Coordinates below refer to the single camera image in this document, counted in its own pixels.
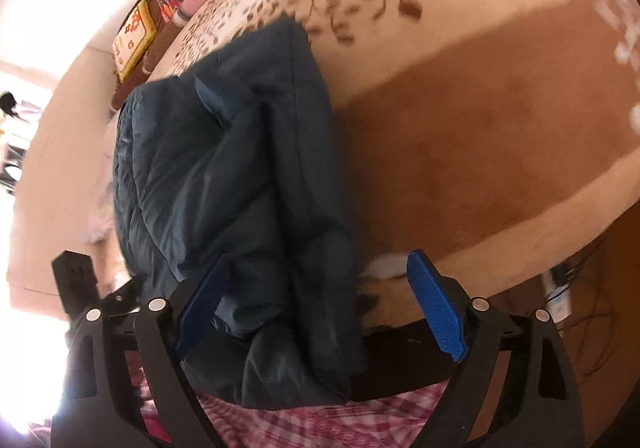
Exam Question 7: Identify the dark teal puffer jacket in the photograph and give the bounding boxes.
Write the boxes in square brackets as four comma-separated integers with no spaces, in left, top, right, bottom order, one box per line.
[113,16,362,410]

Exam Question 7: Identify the clothes on drying rack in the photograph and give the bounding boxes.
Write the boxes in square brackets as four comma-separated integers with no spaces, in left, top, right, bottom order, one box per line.
[1,91,42,197]

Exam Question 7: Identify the pink plaid pyjama clothing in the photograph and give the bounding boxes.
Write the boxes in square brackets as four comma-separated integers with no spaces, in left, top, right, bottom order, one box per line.
[198,382,447,447]

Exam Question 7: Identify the white power strip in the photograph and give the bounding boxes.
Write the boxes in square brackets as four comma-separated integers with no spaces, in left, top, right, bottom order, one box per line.
[540,264,573,323]

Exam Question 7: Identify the brown blanket at headboard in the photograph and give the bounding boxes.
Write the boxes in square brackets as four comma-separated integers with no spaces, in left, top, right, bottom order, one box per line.
[110,0,176,113]

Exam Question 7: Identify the yellow framed cushion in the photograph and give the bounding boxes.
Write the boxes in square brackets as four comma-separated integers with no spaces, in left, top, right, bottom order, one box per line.
[112,0,156,84]

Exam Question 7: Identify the floral beige bed cover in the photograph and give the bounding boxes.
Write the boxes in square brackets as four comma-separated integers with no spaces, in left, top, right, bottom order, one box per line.
[84,0,640,334]

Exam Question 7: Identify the black power cable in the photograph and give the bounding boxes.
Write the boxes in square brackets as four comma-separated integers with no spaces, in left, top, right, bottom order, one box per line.
[549,236,626,379]

